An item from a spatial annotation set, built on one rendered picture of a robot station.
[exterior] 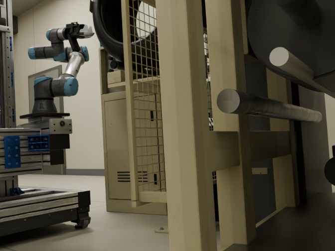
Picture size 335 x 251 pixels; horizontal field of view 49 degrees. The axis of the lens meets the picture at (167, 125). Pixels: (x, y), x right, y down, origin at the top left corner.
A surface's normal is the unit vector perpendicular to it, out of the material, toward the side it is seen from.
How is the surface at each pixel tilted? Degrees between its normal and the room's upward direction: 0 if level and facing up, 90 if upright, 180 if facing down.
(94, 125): 90
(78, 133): 90
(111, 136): 90
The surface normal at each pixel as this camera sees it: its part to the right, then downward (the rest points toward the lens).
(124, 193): -0.53, -0.01
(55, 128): 0.74, -0.07
